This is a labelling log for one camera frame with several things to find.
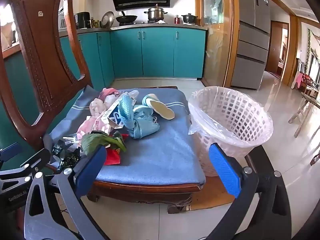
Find steel bowl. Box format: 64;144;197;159
100;11;115;28

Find grey refrigerator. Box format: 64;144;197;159
230;0;272;90

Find brown floor mat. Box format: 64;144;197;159
185;172;236;211

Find white plastic lattice basket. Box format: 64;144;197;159
187;86;274;177

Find teal kitchen cabinets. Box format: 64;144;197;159
0;26;208;155

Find light blue slipper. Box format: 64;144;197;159
142;93;175;120

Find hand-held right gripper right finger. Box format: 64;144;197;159
207;142;292;240

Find black green foil wrapper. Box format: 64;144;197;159
51;137;82;168

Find wooden stool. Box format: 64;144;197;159
287;92;320;138

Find stainless steel pot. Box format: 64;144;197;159
144;4;168;22

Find clear plastic wrapper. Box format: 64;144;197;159
125;89;139;105

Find wooden framed glass door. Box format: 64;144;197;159
194;0;241;88

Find crumpled pink wrapper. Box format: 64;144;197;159
99;87;119;101

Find blue striped seat cushion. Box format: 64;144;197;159
44;85;207;185

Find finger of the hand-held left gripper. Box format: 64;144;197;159
0;142;20;163
0;148;52;184

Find light blue cloth bag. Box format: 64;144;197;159
117;96;160;139

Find green hanging garland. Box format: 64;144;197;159
305;29;320;67

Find carved wooden chair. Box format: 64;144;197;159
0;0;208;214

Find crumpled white plastic bag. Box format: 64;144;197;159
89;97;111;117

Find blue and white carton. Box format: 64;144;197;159
101;92;137;128

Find red packet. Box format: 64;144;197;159
103;134;130;166

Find green vegetable leaf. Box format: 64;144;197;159
81;132;127;156

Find pink printed plastic bag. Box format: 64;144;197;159
76;116;112;140

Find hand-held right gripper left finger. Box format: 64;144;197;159
24;145;108;240

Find black lidded pot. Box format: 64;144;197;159
181;13;199;24

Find black wok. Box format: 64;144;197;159
115;11;138;24

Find black air fryer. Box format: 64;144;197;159
75;11;92;30

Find brown wooden door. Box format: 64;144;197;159
265;21;289;75

